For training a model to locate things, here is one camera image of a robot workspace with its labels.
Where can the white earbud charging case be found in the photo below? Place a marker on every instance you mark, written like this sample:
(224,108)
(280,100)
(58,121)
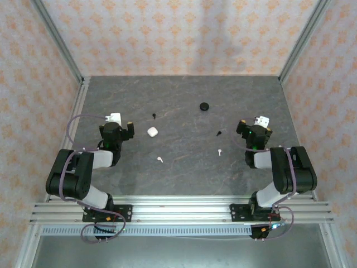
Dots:
(152,132)

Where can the black earbud charging case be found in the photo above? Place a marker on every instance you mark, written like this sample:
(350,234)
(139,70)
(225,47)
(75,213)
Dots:
(204,106)

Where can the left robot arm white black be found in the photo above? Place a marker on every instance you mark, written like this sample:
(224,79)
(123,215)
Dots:
(81,167)

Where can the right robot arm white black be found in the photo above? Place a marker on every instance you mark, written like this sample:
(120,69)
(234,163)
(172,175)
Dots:
(304,173)

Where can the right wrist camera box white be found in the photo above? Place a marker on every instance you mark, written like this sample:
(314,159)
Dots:
(262,120)

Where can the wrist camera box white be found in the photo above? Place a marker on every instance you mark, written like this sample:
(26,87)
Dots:
(262,120)
(115,117)

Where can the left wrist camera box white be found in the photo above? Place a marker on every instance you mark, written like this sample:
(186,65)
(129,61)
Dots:
(115,117)

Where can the aluminium table side rail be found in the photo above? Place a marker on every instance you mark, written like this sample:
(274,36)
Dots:
(79,97)

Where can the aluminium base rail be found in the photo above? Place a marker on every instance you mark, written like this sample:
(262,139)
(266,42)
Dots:
(181,212)

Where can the aluminium frame post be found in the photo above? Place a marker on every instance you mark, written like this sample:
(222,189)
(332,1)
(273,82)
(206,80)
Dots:
(60,42)
(302,42)

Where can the aluminium frame leg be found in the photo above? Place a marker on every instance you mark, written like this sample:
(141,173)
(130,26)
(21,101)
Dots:
(28,245)
(333,245)

